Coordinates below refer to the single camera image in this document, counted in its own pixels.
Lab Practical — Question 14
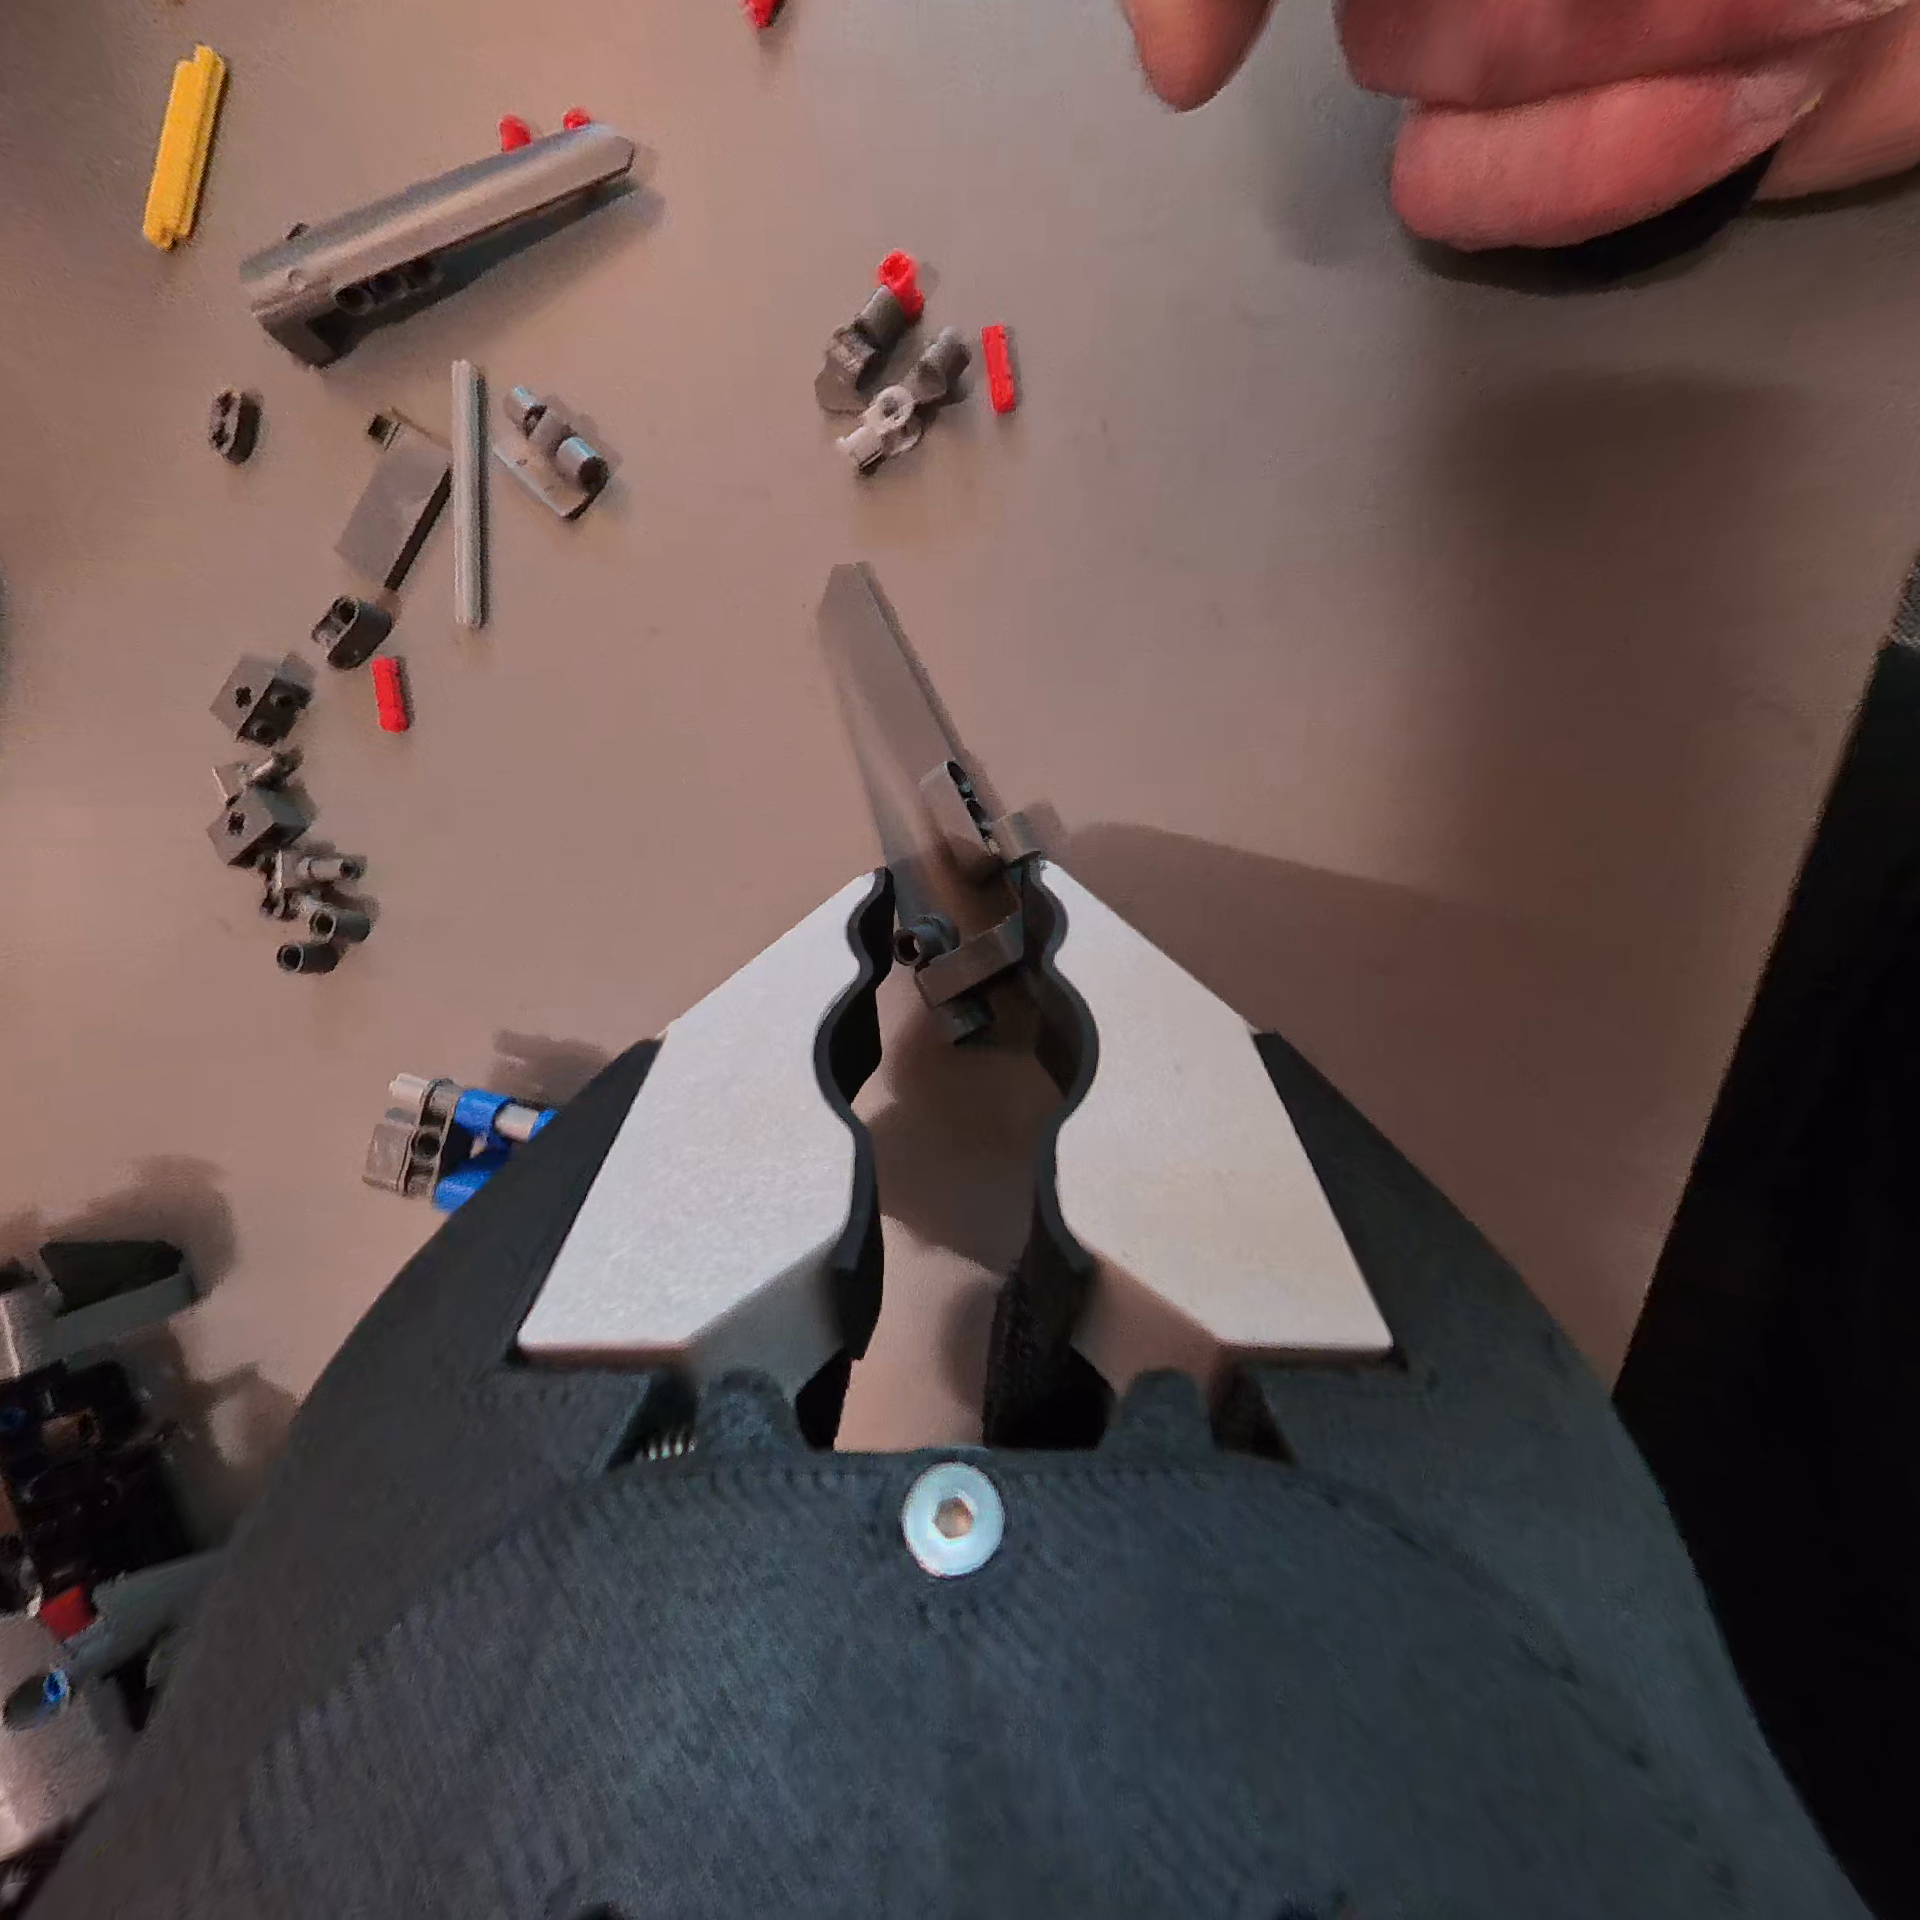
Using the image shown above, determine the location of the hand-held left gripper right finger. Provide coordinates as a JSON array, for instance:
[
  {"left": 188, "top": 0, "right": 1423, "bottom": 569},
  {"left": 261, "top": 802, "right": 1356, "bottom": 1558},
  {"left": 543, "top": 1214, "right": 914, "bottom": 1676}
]
[{"left": 993, "top": 861, "right": 1397, "bottom": 1446}]

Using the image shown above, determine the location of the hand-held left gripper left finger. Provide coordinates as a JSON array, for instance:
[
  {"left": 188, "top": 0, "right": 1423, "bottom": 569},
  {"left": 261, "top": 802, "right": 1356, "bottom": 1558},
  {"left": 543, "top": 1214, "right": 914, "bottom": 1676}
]
[{"left": 519, "top": 870, "right": 892, "bottom": 1446}]

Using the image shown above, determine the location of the grey wedge lego assembly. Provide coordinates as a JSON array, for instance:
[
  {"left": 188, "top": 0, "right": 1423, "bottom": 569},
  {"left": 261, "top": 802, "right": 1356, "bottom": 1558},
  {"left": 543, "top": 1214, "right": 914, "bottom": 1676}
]
[{"left": 819, "top": 564, "right": 1056, "bottom": 1050}]

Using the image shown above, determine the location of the blue and grey lego assembly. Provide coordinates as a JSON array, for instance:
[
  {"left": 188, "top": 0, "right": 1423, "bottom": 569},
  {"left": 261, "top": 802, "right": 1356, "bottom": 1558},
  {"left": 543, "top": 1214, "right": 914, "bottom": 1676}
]
[{"left": 360, "top": 1070, "right": 561, "bottom": 1214}]

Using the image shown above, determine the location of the partly built lego model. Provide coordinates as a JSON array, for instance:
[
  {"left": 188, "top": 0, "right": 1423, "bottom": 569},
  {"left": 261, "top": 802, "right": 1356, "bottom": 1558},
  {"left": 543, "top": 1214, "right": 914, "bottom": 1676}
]
[{"left": 0, "top": 1242, "right": 204, "bottom": 1857}]

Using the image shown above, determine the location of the light grey lego axle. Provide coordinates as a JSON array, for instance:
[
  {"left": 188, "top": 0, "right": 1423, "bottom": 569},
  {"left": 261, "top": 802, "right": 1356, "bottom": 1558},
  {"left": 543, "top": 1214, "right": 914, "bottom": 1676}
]
[{"left": 452, "top": 357, "right": 491, "bottom": 633}]

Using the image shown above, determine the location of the dark grey flat lego panel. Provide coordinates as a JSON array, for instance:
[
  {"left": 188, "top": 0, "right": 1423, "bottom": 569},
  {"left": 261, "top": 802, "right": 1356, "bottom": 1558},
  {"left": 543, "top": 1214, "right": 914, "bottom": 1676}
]
[{"left": 331, "top": 408, "right": 457, "bottom": 592}]

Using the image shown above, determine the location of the light grey cross-hole lego connector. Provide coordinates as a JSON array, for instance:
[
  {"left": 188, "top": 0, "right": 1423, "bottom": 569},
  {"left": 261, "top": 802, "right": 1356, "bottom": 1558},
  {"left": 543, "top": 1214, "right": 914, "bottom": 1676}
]
[{"left": 838, "top": 380, "right": 921, "bottom": 475}]

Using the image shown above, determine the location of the dark grey long lego panel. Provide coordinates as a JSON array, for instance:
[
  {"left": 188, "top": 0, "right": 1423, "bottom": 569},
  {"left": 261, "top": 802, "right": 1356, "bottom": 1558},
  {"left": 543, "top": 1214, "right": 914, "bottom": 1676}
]
[{"left": 239, "top": 107, "right": 642, "bottom": 368}]

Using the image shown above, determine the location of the yellow lego axle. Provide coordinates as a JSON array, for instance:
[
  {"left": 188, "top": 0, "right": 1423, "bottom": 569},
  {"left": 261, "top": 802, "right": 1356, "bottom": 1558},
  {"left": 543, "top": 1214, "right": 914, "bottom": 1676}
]
[{"left": 138, "top": 47, "right": 232, "bottom": 248}]

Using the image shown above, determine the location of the person's right hand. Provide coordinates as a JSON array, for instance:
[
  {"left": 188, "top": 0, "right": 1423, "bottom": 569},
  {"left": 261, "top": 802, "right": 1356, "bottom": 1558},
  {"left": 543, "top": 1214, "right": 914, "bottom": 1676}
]
[{"left": 1125, "top": 0, "right": 1920, "bottom": 248}]

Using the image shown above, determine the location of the grey plate with two connectors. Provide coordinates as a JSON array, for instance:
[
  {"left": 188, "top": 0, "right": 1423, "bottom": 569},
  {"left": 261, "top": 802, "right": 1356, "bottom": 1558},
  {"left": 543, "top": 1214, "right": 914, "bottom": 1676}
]
[{"left": 494, "top": 380, "right": 615, "bottom": 527}]

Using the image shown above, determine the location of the grey connector with red pin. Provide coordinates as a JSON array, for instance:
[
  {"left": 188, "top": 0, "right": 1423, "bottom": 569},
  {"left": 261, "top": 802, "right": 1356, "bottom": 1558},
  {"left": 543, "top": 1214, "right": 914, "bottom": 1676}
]
[{"left": 816, "top": 248, "right": 921, "bottom": 412}]

